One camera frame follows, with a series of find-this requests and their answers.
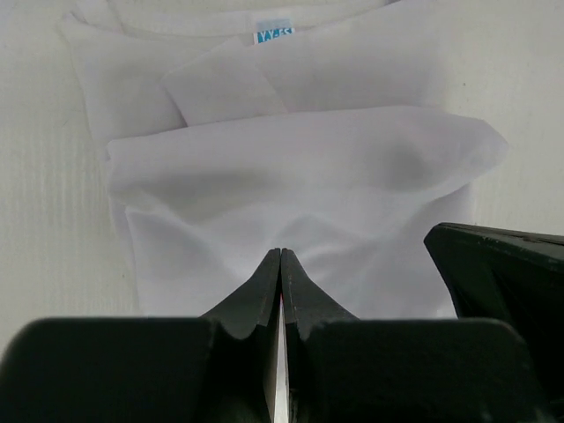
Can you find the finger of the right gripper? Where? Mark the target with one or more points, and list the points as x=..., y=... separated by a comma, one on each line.
x=511, y=276

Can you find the white t shirt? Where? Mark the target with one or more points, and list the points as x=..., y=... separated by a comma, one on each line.
x=318, y=129

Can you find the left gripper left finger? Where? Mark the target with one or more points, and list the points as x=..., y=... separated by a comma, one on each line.
x=241, y=377

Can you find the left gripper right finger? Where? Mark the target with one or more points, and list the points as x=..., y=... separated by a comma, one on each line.
x=324, y=354

